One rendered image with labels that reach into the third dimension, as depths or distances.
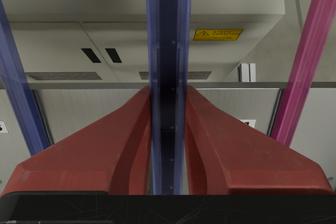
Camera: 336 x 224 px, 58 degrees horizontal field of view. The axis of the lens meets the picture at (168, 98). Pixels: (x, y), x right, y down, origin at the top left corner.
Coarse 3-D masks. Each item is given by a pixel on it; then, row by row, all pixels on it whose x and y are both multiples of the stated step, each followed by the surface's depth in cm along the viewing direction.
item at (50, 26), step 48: (48, 0) 50; (96, 0) 50; (144, 0) 51; (192, 0) 51; (240, 0) 51; (48, 48) 67; (96, 48) 67; (144, 48) 67; (192, 48) 68; (240, 48) 68
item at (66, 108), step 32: (0, 96) 25; (32, 96) 25; (64, 96) 25; (96, 96) 25; (128, 96) 25; (224, 96) 25; (256, 96) 25; (320, 96) 25; (0, 128) 27; (64, 128) 27; (256, 128) 27; (320, 128) 27; (0, 160) 29; (320, 160) 30; (0, 192) 32
